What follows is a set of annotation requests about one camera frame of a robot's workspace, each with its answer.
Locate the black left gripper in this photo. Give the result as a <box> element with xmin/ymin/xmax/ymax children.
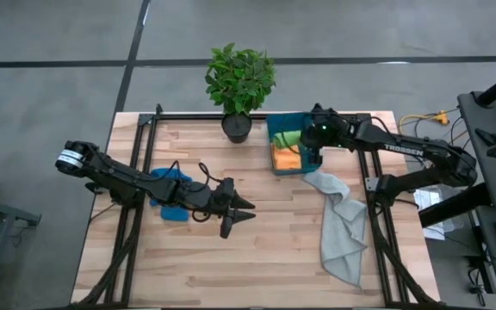
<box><xmin>207</xmin><ymin>177</ymin><xmax>257</xmax><ymax>240</ymax></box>

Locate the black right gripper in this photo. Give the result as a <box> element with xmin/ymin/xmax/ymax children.
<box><xmin>301</xmin><ymin>102</ymin><xmax>356</xmax><ymax>168</ymax></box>

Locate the green microfiber towel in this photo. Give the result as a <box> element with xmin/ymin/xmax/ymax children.
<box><xmin>272</xmin><ymin>130</ymin><xmax>303</xmax><ymax>150</ymax></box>

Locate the orange microfiber towel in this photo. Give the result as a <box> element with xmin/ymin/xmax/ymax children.
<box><xmin>270</xmin><ymin>144</ymin><xmax>303</xmax><ymax>171</ymax></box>

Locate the blue microfiber towel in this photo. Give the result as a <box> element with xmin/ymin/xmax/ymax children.
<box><xmin>148</xmin><ymin>167</ymin><xmax>194</xmax><ymax>223</ymax></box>

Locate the teal plastic bin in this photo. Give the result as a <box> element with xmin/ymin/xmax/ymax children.
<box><xmin>265</xmin><ymin>112</ymin><xmax>325</xmax><ymax>177</ymax></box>

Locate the green plant in black pot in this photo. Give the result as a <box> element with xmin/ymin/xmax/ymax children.
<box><xmin>204</xmin><ymin>41</ymin><xmax>277</xmax><ymax>145</ymax></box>

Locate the grey waffle towel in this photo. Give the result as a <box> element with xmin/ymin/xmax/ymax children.
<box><xmin>302</xmin><ymin>170</ymin><xmax>369</xmax><ymax>288</ymax></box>

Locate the dark grey desk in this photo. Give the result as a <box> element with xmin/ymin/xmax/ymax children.
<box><xmin>418</xmin><ymin>64</ymin><xmax>496</xmax><ymax>310</ymax></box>

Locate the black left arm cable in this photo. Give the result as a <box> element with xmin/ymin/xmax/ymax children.
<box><xmin>161</xmin><ymin>159</ymin><xmax>215</xmax><ymax>224</ymax></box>

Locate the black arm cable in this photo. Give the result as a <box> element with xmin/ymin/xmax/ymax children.
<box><xmin>370</xmin><ymin>115</ymin><xmax>400</xmax><ymax>137</ymax></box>
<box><xmin>161</xmin><ymin>159</ymin><xmax>215</xmax><ymax>224</ymax></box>

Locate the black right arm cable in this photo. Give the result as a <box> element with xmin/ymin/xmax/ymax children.
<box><xmin>370</xmin><ymin>115</ymin><xmax>400</xmax><ymax>137</ymax></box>

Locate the yellow cable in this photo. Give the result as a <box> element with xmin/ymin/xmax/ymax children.
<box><xmin>397</xmin><ymin>108</ymin><xmax>450</xmax><ymax>135</ymax></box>

